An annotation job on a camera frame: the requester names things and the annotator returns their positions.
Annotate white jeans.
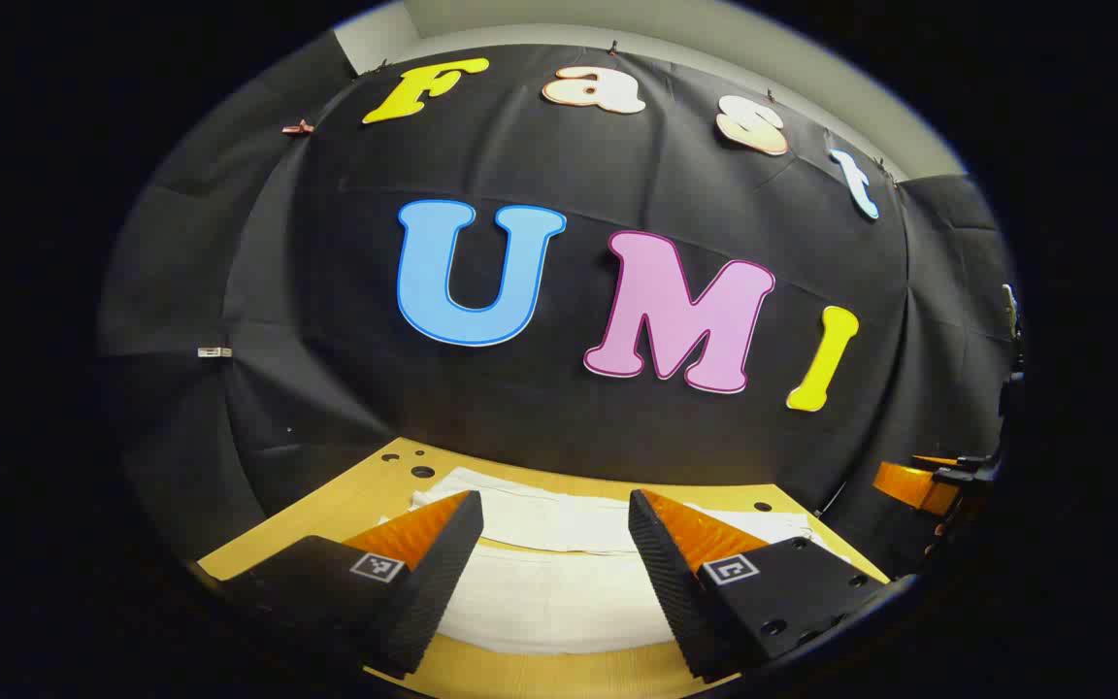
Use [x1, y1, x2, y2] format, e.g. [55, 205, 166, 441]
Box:
[411, 467, 817, 656]

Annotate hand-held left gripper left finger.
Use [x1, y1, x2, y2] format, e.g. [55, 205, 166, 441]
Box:
[214, 490, 484, 679]

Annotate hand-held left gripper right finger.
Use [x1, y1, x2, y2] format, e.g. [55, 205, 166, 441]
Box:
[628, 488, 892, 683]

